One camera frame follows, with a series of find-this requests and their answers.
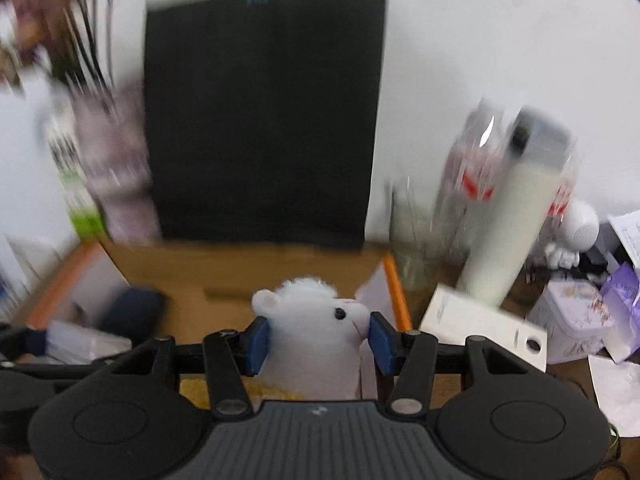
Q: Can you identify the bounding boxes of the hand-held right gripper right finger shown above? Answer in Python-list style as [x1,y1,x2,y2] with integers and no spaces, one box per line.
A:
[367,311,537,417]

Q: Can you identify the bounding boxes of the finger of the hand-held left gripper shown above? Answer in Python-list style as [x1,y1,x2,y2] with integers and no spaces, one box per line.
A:
[0,323,109,380]

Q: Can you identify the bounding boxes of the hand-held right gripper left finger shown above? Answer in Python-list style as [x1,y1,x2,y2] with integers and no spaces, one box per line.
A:
[102,316,273,418]

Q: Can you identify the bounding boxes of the white plush alpaca toy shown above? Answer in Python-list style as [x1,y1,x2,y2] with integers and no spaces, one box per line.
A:
[251,276,373,401]

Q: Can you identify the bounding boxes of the brown cardboard box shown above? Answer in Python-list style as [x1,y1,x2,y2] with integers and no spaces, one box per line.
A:
[10,239,416,402]

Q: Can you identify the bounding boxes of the wooden desktop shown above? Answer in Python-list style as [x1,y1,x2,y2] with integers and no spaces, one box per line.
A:
[435,255,640,480]

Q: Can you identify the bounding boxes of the yellow white plush toy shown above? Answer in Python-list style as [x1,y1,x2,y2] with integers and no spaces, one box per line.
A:
[179,379,306,402]

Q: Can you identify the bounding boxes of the white packet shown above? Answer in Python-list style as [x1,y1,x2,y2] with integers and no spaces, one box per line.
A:
[46,321,134,364]

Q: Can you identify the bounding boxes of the white rectangular box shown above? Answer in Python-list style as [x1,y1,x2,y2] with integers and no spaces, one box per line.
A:
[419,282,549,374]

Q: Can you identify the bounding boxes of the clear glass cup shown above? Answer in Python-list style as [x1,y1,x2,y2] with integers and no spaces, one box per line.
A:
[387,179,472,307]

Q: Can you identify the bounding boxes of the navy pouch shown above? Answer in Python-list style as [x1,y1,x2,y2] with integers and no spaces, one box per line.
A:
[99,286,169,347]

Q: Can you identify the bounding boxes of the white bottle grey cap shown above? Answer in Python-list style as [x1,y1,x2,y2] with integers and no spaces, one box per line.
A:
[456,105,574,309]

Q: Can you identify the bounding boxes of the lavender floral tin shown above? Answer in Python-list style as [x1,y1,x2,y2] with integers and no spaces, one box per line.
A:
[526,279,617,366]

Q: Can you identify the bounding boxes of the clear red-printed plastic package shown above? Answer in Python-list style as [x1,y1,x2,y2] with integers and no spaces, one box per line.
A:
[434,94,582,272]

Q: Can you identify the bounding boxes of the white green milk carton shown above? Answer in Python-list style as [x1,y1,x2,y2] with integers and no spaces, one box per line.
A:
[42,100,108,238]

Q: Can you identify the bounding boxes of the grey marbled vase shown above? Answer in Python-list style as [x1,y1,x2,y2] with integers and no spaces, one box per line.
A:
[70,80,163,247]

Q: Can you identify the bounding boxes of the black paper bag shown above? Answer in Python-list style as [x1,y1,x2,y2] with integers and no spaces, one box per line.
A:
[144,0,391,252]

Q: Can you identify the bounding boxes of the white round figurine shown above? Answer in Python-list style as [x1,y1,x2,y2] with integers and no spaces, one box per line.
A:
[544,198,601,269]

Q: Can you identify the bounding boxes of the white paper sheet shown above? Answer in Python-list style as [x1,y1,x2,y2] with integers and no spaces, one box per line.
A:
[587,354,640,439]

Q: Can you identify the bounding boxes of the purple plastic packet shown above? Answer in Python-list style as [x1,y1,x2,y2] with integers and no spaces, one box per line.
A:
[599,261,640,364]

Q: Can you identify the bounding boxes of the white printed paper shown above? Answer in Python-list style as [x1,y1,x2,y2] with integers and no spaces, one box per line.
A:
[606,209,640,267]

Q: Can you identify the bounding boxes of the dried pink flowers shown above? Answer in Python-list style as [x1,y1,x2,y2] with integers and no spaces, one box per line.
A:
[0,0,128,98]

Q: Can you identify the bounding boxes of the black cable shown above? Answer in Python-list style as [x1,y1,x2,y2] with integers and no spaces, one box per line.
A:
[599,422,632,480]

